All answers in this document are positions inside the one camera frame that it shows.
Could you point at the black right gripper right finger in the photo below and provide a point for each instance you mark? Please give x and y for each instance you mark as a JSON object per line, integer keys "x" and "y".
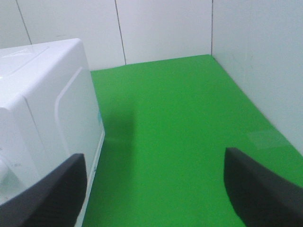
{"x": 260, "y": 197}

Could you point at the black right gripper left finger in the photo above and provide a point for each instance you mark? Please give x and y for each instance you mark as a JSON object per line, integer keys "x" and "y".
{"x": 54, "y": 201}

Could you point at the white upper dial knob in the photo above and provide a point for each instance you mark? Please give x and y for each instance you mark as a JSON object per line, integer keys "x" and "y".
{"x": 10, "y": 185}

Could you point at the white microwave oven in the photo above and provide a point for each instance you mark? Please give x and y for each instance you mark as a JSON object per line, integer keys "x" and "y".
{"x": 48, "y": 111}

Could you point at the green table mat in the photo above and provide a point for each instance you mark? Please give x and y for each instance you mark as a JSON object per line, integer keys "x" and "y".
{"x": 167, "y": 126}

